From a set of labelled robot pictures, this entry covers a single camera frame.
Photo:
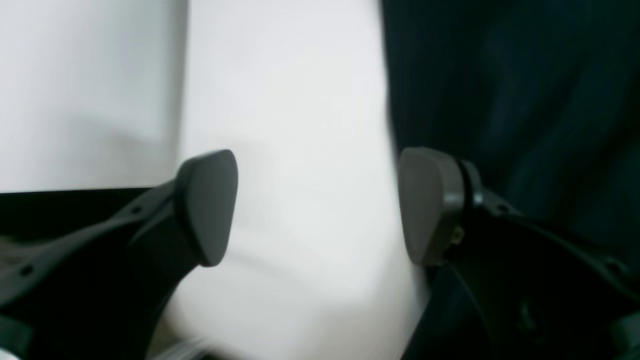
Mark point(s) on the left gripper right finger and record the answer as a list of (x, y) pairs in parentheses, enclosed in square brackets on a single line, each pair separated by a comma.
[(538, 292)]

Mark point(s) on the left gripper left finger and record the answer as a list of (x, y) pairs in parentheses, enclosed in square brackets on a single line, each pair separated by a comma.
[(86, 274)]

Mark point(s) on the black T-shirt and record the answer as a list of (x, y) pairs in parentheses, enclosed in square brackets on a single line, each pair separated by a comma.
[(541, 95)]

